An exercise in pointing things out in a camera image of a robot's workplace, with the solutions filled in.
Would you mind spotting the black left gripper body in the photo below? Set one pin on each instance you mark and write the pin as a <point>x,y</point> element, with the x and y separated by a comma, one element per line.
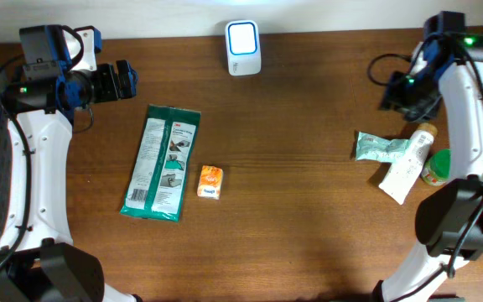
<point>104,84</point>

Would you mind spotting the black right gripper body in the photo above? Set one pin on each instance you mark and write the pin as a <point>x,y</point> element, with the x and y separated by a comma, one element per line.
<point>415,97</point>

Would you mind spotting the teal snack packet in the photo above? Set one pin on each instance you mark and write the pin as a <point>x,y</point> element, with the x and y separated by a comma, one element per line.
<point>374,148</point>

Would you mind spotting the green lid jar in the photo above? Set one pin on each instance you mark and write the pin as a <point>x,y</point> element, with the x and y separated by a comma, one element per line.
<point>436,169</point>

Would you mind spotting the white tube gold cap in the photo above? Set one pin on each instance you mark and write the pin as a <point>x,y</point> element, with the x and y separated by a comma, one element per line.
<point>402,174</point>

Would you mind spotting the green 3M gloves package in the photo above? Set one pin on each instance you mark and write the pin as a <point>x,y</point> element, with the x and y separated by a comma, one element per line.
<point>156,187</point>

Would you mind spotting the small orange carton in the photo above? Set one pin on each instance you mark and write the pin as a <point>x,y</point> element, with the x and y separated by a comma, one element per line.
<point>210,182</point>

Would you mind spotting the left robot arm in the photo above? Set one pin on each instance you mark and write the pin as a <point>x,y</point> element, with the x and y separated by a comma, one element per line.
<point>38,261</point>

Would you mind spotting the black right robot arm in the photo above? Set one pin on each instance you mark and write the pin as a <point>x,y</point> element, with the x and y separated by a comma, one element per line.
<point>445,72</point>

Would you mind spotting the white barcode scanner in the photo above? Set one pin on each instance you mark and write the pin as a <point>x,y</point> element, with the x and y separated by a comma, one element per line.
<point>243,48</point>

